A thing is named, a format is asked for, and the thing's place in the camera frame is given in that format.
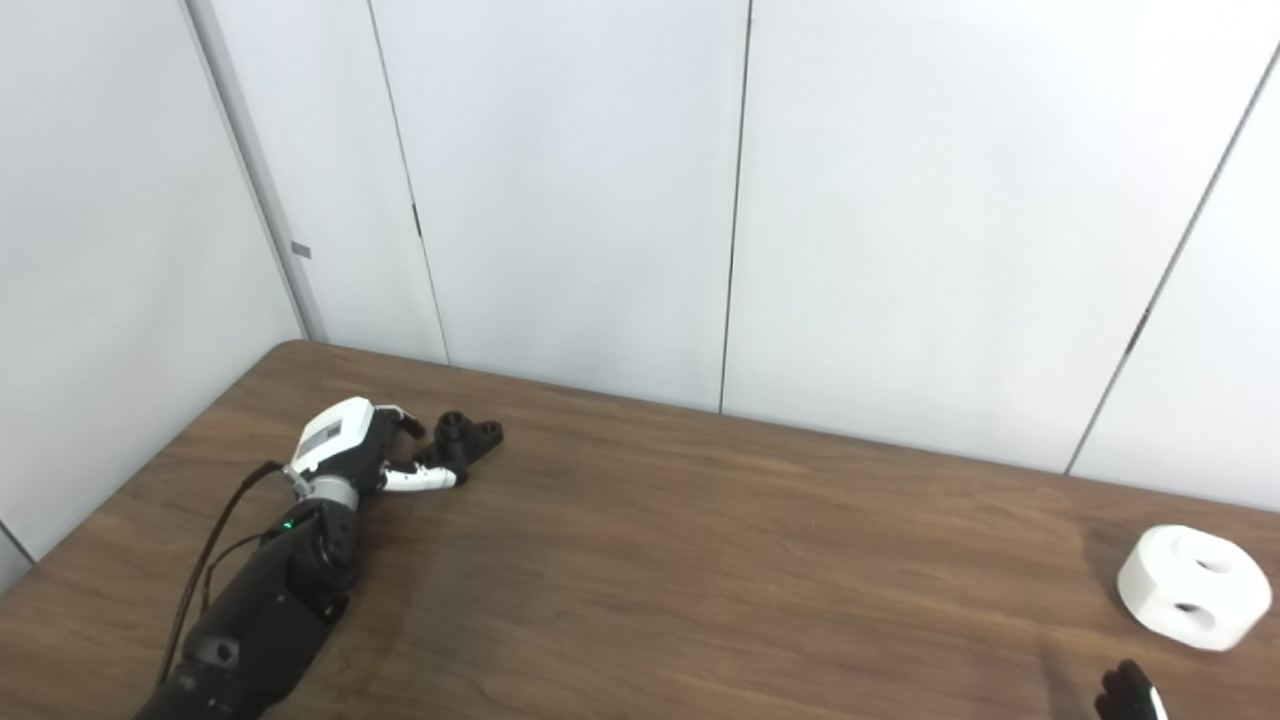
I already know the grey wall corner post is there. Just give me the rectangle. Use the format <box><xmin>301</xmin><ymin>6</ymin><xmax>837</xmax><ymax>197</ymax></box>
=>
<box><xmin>185</xmin><ymin>0</ymin><xmax>329</xmax><ymax>343</ymax></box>

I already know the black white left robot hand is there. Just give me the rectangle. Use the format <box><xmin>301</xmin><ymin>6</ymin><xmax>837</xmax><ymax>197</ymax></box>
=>
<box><xmin>283</xmin><ymin>397</ymin><xmax>469</xmax><ymax>506</ymax></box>

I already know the round white plastic piece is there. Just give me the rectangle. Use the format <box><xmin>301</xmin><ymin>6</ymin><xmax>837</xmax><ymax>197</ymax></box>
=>
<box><xmin>1117</xmin><ymin>525</ymin><xmax>1273</xmax><ymax>652</ymax></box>

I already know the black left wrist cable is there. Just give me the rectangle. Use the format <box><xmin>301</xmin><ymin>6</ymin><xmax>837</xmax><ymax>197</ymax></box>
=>
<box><xmin>160</xmin><ymin>460</ymin><xmax>293</xmax><ymax>691</ymax></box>

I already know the black flanged holder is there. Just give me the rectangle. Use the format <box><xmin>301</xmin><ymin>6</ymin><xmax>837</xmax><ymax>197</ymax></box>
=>
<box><xmin>415</xmin><ymin>410</ymin><xmax>504</xmax><ymax>488</ymax></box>

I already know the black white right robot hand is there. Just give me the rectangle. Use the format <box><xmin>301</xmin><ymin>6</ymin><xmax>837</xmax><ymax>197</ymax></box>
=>
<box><xmin>1094</xmin><ymin>660</ymin><xmax>1169</xmax><ymax>720</ymax></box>

